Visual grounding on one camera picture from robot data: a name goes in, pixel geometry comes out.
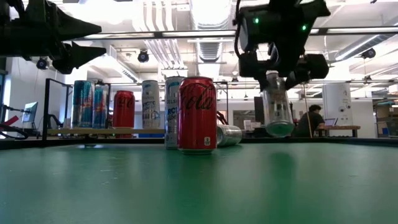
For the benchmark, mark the small tilted monitor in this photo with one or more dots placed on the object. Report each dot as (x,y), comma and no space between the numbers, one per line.
(29,112)

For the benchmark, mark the person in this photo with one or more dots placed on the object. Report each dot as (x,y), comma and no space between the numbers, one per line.
(308,127)

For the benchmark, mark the open laptop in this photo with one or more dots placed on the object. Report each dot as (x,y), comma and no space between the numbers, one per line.
(330,122)

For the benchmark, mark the background storage rack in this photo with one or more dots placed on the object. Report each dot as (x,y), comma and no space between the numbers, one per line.
(385,118)

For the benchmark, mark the wooden background table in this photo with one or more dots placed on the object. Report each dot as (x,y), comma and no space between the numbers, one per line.
(342,127)

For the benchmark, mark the black ceiling spotlight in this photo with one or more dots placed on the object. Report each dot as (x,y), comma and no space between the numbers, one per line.
(368,53)
(143,56)
(42,64)

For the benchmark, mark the white Celsius Arctic can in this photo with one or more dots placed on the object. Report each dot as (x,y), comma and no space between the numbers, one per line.
(151,105)
(171,124)

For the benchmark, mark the ribbed silver air duct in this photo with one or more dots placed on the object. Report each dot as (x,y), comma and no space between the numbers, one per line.
(210,49)

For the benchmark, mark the white Celsius can orange print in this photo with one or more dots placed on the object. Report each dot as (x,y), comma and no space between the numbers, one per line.
(230,135)
(277,109)

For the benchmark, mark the wooden shelf board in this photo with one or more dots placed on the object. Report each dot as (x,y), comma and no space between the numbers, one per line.
(93,132)

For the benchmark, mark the black table border frame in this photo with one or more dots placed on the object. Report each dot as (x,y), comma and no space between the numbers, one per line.
(31,143)

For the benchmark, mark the green table mat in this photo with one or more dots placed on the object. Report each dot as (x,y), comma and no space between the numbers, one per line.
(217,186)

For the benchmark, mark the red flat object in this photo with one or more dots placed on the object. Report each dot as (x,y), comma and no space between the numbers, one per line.
(7,120)

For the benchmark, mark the black monitor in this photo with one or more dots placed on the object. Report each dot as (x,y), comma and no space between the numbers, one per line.
(258,109)

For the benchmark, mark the red Coca-Cola can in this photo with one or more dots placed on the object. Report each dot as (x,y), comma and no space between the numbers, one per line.
(197,124)
(123,109)

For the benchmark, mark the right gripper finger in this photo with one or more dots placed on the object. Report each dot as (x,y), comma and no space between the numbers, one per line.
(314,67)
(252,65)

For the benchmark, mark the teal Red Bull can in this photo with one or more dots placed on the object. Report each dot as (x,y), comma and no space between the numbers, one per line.
(100,109)
(82,105)

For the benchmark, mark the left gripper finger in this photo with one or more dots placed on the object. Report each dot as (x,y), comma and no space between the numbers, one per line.
(77,57)
(74,28)

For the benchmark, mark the black metal shelf frame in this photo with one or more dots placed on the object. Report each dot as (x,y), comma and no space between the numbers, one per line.
(46,109)

